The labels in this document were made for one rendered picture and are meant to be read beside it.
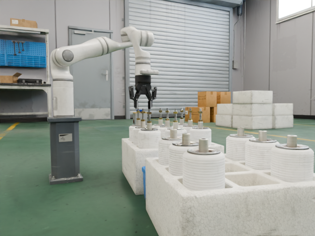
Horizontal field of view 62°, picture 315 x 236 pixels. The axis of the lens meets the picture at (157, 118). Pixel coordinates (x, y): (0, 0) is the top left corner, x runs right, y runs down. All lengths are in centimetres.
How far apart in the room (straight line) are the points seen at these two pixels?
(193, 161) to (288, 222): 25
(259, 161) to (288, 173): 12
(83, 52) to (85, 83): 501
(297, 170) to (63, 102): 99
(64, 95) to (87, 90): 505
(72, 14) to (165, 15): 230
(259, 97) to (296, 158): 327
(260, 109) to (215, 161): 342
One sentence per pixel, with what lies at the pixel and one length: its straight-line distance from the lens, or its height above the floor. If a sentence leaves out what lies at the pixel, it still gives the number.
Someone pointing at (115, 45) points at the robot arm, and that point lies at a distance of 146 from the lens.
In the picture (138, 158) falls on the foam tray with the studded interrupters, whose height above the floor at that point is 15.
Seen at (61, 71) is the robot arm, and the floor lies 52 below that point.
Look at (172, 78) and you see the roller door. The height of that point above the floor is 103.
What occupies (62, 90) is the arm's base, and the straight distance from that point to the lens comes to 130.
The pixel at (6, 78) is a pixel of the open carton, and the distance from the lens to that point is 583.
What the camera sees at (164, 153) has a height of 21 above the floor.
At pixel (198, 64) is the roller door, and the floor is 143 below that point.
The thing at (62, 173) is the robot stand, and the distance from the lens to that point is 132.
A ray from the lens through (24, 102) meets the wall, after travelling 627.
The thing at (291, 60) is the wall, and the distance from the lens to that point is 731.
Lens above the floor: 36
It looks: 3 degrees down
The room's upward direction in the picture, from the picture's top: straight up
